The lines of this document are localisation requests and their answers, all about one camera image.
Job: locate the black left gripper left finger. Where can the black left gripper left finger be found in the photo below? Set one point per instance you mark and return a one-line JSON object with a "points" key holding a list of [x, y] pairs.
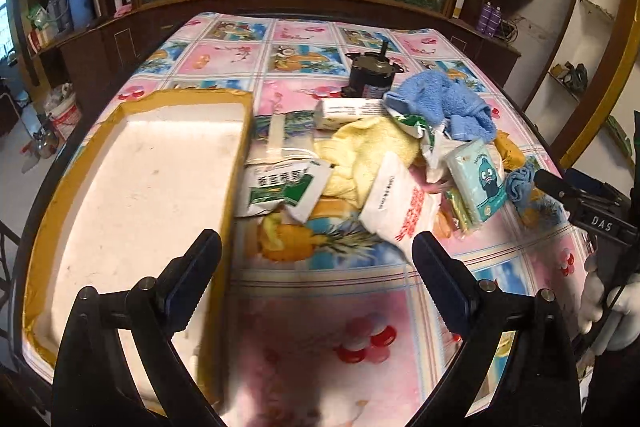
{"points": [[93, 385]]}

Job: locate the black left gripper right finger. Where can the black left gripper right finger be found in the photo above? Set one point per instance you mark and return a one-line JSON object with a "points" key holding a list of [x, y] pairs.
{"points": [[539, 385]]}

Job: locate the small blue cloth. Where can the small blue cloth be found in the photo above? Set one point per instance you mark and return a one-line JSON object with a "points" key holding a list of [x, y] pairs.
{"points": [[534, 207]]}

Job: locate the orange yellow snack packet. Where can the orange yellow snack packet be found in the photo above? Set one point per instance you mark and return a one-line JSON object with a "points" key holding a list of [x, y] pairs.
{"points": [[511, 155]]}

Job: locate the teal cartoon tissue pack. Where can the teal cartoon tissue pack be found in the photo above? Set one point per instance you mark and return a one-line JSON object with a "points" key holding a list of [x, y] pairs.
{"points": [[478, 180]]}

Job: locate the white red-text packet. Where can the white red-text packet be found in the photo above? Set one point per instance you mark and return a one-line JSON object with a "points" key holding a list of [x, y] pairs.
{"points": [[397, 208]]}

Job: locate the large blue towel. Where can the large blue towel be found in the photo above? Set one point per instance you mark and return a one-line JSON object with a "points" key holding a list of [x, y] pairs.
{"points": [[441, 101]]}

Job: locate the yellow cloth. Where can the yellow cloth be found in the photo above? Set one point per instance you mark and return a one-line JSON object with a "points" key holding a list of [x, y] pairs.
{"points": [[356, 152]]}

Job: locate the green white snack packet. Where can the green white snack packet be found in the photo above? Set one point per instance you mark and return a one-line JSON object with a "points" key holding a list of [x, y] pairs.
{"points": [[295, 186]]}

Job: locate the lemon print tissue pack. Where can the lemon print tissue pack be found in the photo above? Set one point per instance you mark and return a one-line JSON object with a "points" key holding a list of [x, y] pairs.
{"points": [[333, 113]]}

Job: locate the clear wet-wipe packet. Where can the clear wet-wipe packet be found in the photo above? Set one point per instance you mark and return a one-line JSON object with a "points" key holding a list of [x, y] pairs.
{"points": [[281, 137]]}

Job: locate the white gloved right hand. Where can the white gloved right hand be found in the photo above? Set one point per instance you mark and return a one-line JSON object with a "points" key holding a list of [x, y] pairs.
{"points": [[621, 328]]}

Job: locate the green yellow candy packet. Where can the green yellow candy packet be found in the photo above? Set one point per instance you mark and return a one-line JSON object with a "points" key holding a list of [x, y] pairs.
{"points": [[457, 214]]}

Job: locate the yellow-rimmed white foam tray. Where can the yellow-rimmed white foam tray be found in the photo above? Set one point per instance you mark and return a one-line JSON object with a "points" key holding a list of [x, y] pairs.
{"points": [[154, 174]]}

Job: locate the purple bottles pair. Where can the purple bottles pair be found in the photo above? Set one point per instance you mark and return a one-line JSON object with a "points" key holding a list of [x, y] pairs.
{"points": [[489, 20]]}

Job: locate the white plastic bucket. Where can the white plastic bucket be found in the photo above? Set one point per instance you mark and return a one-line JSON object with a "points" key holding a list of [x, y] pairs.
{"points": [[62, 109]]}

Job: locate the black electric motor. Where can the black electric motor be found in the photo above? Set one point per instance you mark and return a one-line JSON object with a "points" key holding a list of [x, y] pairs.
{"points": [[372, 73]]}

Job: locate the blue water jug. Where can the blue water jug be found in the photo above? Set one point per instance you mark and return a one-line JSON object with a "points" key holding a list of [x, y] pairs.
{"points": [[81, 12]]}

